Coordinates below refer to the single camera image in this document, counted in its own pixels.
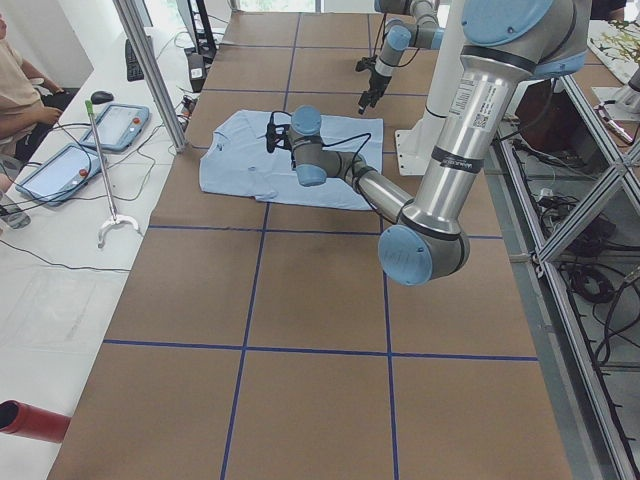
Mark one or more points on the black computer mouse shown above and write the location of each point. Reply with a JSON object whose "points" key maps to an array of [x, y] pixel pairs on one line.
{"points": [[101, 97]]}

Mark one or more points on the black keyboard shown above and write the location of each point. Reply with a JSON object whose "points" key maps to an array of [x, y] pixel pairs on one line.
{"points": [[134, 70]]}

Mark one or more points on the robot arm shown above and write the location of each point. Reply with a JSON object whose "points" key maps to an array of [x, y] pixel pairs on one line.
{"points": [[424, 33], [505, 44]]}

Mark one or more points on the aluminium frame post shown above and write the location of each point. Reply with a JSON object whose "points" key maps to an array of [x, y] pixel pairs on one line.
{"points": [[135, 32]]}

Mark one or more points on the far blue teach pendant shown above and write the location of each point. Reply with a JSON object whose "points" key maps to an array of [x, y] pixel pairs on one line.
{"points": [[119, 124]]}

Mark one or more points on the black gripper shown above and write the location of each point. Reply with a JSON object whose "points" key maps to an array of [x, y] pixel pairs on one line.
{"points": [[375, 84], [296, 163]]}

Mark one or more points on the blue teach pendant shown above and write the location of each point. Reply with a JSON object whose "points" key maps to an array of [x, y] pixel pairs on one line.
{"points": [[119, 124], [62, 176]]}

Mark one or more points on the grabber stick with green handle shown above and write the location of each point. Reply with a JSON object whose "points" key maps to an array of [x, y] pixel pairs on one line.
{"points": [[115, 219]]}

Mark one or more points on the seated person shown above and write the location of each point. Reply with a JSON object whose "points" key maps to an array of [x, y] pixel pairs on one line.
{"points": [[31, 103]]}

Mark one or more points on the near blue teach pendant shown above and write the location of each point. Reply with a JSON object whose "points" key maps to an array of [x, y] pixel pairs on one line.
{"points": [[62, 176]]}

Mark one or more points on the light blue t-shirt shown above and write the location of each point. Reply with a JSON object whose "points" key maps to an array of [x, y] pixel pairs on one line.
{"points": [[237, 163]]}

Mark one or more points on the aluminium side frame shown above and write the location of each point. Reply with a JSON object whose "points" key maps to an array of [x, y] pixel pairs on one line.
{"points": [[568, 195]]}

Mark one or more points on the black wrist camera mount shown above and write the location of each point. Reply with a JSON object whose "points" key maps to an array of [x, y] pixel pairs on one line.
{"points": [[366, 63], [271, 135]]}

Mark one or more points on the red cylinder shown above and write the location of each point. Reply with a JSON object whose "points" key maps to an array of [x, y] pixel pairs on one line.
{"points": [[25, 420]]}

